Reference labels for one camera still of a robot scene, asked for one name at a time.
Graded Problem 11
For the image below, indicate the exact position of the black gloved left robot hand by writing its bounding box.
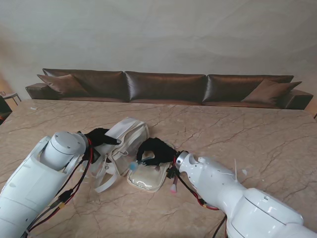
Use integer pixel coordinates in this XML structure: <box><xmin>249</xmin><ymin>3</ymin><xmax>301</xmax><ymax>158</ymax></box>
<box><xmin>84</xmin><ymin>127</ymin><xmax>122</xmax><ymax>149</ymax></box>

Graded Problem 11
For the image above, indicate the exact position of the red black cable bundle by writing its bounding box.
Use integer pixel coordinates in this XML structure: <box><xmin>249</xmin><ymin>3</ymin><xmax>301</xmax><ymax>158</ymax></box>
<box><xmin>24</xmin><ymin>140</ymin><xmax>96</xmax><ymax>234</ymax></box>
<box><xmin>177</xmin><ymin>177</ymin><xmax>228</xmax><ymax>238</ymax></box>

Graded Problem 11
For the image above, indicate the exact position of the dark chair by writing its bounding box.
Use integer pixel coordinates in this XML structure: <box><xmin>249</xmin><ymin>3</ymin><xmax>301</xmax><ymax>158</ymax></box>
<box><xmin>0</xmin><ymin>95</ymin><xmax>13</xmax><ymax>125</ymax></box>

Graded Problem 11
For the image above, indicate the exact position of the makeup brush with pink tip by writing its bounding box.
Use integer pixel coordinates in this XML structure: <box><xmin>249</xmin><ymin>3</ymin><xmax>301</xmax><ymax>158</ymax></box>
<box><xmin>169</xmin><ymin>176</ymin><xmax>179</xmax><ymax>194</ymax></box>

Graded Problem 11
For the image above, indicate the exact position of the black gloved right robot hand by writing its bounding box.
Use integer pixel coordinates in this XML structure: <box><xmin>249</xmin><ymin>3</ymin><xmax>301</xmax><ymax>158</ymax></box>
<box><xmin>136</xmin><ymin>138</ymin><xmax>178</xmax><ymax>167</ymax></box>

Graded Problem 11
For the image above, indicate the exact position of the cream fabric cosmetics bag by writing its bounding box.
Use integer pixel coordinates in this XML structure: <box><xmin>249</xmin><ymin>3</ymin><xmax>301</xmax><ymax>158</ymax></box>
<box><xmin>89</xmin><ymin>117</ymin><xmax>175</xmax><ymax>194</ymax></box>

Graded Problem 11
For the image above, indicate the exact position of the white cable tie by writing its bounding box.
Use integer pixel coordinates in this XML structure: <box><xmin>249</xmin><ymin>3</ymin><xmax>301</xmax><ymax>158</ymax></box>
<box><xmin>233</xmin><ymin>159</ymin><xmax>240</xmax><ymax>181</ymax></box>

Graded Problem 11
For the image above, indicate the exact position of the small side table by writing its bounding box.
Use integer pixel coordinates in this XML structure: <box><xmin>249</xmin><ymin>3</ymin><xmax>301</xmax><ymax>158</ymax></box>
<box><xmin>0</xmin><ymin>91</ymin><xmax>22</xmax><ymax>107</ymax></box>

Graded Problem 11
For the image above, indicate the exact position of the brown leather cushion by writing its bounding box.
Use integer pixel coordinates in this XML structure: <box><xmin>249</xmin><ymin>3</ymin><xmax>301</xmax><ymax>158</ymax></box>
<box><xmin>241</xmin><ymin>79</ymin><xmax>303</xmax><ymax>105</ymax></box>
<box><xmin>36</xmin><ymin>74</ymin><xmax>91</xmax><ymax>97</ymax></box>

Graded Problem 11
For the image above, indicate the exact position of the makeup brush with blue tip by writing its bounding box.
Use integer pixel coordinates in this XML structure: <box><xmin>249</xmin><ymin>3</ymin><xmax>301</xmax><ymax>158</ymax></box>
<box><xmin>129</xmin><ymin>160</ymin><xmax>147</xmax><ymax>171</ymax></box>

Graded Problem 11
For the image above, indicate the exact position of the brown leather sofa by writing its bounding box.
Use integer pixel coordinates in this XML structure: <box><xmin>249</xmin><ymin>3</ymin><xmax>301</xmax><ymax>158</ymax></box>
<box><xmin>25</xmin><ymin>68</ymin><xmax>314</xmax><ymax>110</ymax></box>

